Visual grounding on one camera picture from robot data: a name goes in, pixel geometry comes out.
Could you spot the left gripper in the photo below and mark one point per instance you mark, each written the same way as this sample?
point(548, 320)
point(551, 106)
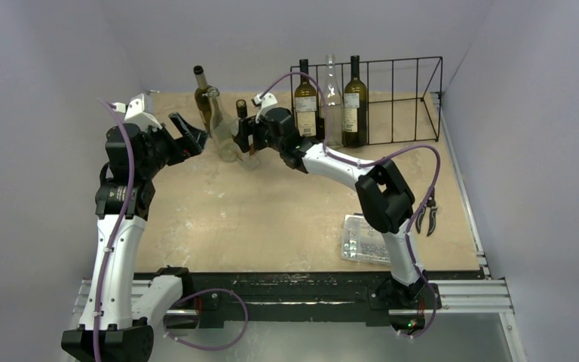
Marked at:
point(182, 148)

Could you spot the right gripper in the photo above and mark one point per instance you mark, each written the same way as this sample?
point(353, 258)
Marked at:
point(249, 133)

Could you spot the clear bottle black cap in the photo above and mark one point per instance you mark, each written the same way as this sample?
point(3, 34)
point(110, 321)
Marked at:
point(246, 161)

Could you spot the dark green wine bottle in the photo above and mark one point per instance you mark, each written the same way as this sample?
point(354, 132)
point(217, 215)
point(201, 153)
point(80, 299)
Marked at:
point(305, 98)

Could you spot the clear slender glass bottle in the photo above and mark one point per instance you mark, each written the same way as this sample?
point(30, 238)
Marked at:
point(332, 105)

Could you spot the dark green bottle white label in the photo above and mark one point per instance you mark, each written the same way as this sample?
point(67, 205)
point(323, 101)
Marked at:
point(355, 127)

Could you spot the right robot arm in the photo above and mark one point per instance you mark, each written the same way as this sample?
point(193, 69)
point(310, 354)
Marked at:
point(385, 197)

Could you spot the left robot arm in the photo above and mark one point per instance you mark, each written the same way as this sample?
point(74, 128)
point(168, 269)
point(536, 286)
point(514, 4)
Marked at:
point(115, 326)

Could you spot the tall clear glass bottle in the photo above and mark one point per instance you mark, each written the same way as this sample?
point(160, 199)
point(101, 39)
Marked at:
point(220, 127)

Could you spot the green bottle silver foil neck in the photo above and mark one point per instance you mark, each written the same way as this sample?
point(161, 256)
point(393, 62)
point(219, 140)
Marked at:
point(201, 99)

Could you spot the clear plastic screw box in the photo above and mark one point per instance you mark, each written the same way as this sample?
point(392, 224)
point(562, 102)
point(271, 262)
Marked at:
point(361, 243)

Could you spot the black pliers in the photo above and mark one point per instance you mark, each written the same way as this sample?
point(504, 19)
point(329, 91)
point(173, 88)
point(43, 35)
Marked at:
point(430, 209)

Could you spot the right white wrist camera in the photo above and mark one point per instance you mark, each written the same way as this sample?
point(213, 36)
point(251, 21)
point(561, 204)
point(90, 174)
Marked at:
point(263, 103)

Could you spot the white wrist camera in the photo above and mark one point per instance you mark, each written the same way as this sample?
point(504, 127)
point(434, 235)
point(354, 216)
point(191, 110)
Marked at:
point(263, 103)
point(139, 111)

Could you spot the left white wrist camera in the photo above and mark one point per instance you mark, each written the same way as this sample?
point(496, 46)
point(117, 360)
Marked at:
point(139, 111)

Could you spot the black wire wine rack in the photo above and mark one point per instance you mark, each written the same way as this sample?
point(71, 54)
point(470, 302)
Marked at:
point(404, 96)

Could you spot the black aluminium mounting rail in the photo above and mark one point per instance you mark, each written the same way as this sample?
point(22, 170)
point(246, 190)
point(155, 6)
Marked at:
point(209, 299)

